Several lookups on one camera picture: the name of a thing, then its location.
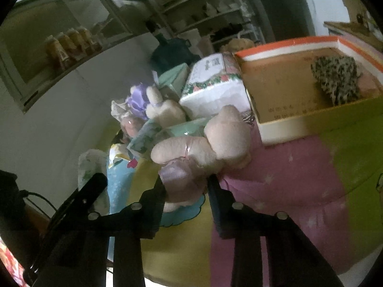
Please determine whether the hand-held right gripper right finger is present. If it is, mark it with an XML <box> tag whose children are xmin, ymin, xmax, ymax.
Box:
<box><xmin>208</xmin><ymin>175</ymin><xmax>344</xmax><ymax>287</ymax></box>

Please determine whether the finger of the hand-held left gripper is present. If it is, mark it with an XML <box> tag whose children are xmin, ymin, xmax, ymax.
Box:
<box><xmin>49</xmin><ymin>173</ymin><xmax>108</xmax><ymax>231</ymax></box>

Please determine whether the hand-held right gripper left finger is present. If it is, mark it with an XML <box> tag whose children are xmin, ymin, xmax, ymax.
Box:
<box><xmin>39</xmin><ymin>180</ymin><xmax>167</xmax><ymax>287</ymax></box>

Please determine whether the green printed tissue packet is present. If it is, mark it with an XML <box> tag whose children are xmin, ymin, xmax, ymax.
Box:
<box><xmin>127</xmin><ymin>120</ymin><xmax>168</xmax><ymax>160</ymax></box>

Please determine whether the beige plush teddy bear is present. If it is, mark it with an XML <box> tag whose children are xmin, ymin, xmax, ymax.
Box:
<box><xmin>150</xmin><ymin>105</ymin><xmax>252</xmax><ymax>214</ymax></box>

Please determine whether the white plush with purple bow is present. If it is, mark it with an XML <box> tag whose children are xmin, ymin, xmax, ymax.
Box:
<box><xmin>130</xmin><ymin>84</ymin><xmax>195</xmax><ymax>127</ymax></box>

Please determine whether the cardboard box with orange rim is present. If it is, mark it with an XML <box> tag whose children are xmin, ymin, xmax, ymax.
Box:
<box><xmin>233</xmin><ymin>35</ymin><xmax>383</xmax><ymax>146</ymax></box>

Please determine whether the white floral cloth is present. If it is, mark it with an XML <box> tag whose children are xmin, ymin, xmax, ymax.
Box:
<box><xmin>78</xmin><ymin>149</ymin><xmax>110</xmax><ymax>213</ymax></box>

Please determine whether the red floral cloth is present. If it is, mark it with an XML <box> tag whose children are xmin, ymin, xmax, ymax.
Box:
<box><xmin>0</xmin><ymin>236</ymin><xmax>29</xmax><ymax>287</ymax></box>

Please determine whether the pink toy in clear wrap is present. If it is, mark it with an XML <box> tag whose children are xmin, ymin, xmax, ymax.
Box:
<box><xmin>120</xmin><ymin>116</ymin><xmax>144</xmax><ymax>138</ymax></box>

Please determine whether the printed cartoon blanket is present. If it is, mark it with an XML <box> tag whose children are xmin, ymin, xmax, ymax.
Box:
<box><xmin>106</xmin><ymin>99</ymin><xmax>383</xmax><ymax>287</ymax></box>

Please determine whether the grey green patterned packet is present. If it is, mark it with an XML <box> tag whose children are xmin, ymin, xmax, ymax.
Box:
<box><xmin>163</xmin><ymin>118</ymin><xmax>210</xmax><ymax>139</ymax></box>

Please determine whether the white crumpled cloth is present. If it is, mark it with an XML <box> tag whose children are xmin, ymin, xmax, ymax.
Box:
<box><xmin>111</xmin><ymin>100</ymin><xmax>132</xmax><ymax>120</ymax></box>

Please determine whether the white floral tissue box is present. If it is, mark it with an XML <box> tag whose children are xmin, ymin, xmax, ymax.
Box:
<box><xmin>179</xmin><ymin>52</ymin><xmax>252</xmax><ymax>117</ymax></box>

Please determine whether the mint green box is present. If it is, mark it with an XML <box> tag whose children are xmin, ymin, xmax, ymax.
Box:
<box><xmin>157</xmin><ymin>64</ymin><xmax>190</xmax><ymax>96</ymax></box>

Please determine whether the amber bottle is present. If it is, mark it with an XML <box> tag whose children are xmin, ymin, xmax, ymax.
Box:
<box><xmin>78</xmin><ymin>27</ymin><xmax>101</xmax><ymax>51</ymax></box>
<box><xmin>68</xmin><ymin>28</ymin><xmax>90</xmax><ymax>56</ymax></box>
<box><xmin>57</xmin><ymin>32</ymin><xmax>79</xmax><ymax>63</ymax></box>
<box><xmin>45</xmin><ymin>35</ymin><xmax>68</xmax><ymax>71</ymax></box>

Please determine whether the pile of pale round produce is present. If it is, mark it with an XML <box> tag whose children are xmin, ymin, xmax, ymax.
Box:
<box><xmin>221</xmin><ymin>38</ymin><xmax>256</xmax><ymax>53</ymax></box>

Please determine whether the leopard print cloth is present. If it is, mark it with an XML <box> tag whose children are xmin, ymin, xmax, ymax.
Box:
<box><xmin>310</xmin><ymin>55</ymin><xmax>364</xmax><ymax>106</ymax></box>

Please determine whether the metal shelf rack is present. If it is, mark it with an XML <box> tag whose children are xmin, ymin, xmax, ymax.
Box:
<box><xmin>146</xmin><ymin>0</ymin><xmax>261</xmax><ymax>48</ymax></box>

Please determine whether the dark refrigerator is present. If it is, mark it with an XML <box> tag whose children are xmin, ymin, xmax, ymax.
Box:
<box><xmin>251</xmin><ymin>0</ymin><xmax>315</xmax><ymax>41</ymax></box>

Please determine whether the wooden side table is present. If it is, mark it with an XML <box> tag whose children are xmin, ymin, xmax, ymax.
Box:
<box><xmin>323</xmin><ymin>15</ymin><xmax>383</xmax><ymax>44</ymax></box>

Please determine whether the black cable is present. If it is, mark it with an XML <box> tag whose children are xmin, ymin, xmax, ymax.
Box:
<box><xmin>19</xmin><ymin>190</ymin><xmax>57</xmax><ymax>216</ymax></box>

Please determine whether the glass door wall cabinet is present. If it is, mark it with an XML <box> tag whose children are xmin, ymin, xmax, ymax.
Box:
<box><xmin>0</xmin><ymin>0</ymin><xmax>150</xmax><ymax>112</ymax></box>

